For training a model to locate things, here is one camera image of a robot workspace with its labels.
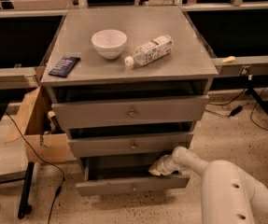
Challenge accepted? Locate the black floor cable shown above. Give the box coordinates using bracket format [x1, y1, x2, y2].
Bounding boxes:
[4, 111, 66, 224]

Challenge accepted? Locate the grey drawer cabinet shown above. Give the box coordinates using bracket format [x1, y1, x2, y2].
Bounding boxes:
[40, 6, 219, 198]

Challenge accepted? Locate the grey bottom drawer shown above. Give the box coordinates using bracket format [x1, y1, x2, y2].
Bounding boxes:
[76, 152, 190, 196]

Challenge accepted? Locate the grey middle drawer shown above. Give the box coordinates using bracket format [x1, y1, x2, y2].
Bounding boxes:
[69, 132, 193, 158]

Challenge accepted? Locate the dark blue snack packet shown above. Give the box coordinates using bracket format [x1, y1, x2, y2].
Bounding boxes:
[49, 56, 80, 77]

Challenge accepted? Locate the grey top drawer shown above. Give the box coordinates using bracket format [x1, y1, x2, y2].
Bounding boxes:
[52, 95, 208, 129]

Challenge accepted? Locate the brown cardboard box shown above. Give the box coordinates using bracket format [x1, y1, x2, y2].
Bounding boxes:
[5, 87, 71, 163]

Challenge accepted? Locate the small yellow foam piece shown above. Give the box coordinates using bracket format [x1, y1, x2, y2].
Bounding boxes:
[222, 56, 235, 63]

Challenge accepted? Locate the black table leg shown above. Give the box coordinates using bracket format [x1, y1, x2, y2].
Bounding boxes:
[18, 162, 35, 219]

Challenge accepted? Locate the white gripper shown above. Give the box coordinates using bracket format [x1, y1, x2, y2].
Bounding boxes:
[148, 155, 178, 176]

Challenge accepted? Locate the white ceramic bowl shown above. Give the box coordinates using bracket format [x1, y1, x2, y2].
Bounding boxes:
[92, 29, 127, 59]

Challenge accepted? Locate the black stand leg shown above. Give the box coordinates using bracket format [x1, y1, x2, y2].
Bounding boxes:
[247, 77, 268, 116]

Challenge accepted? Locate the grey drawer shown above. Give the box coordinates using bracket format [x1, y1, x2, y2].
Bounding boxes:
[69, 132, 193, 158]
[76, 152, 190, 196]
[52, 95, 208, 129]

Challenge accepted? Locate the black power adapter cable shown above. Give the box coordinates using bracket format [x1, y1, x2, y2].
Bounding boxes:
[204, 89, 249, 119]

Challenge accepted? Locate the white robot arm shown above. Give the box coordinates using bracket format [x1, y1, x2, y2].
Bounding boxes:
[148, 147, 268, 224]

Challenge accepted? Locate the grey wall rail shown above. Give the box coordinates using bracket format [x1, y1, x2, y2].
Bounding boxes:
[212, 56, 268, 77]

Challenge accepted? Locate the clear plastic bottle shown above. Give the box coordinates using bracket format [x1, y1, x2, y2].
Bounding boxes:
[124, 35, 174, 68]

